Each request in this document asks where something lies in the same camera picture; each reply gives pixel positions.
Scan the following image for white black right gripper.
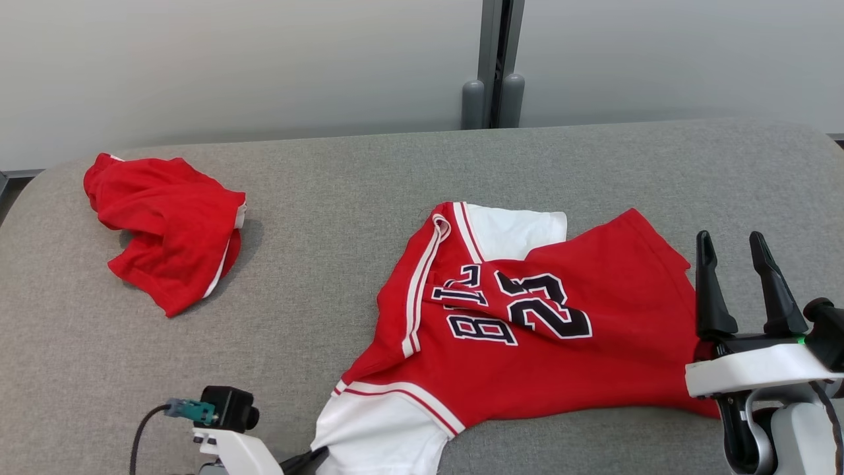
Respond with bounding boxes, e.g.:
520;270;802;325
686;231;844;398

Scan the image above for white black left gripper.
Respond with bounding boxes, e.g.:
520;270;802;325
193;427;328;475

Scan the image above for red white basketball jersey shirt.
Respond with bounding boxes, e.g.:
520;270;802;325
311;201;721;475

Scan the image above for red shorts with white trim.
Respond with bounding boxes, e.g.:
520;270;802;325
84;153;247;318

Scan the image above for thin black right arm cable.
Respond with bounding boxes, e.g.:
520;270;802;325
808;379;844;462

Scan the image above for grey rounded post cap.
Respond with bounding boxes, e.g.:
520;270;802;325
500;73;526;128
462;80;485;130

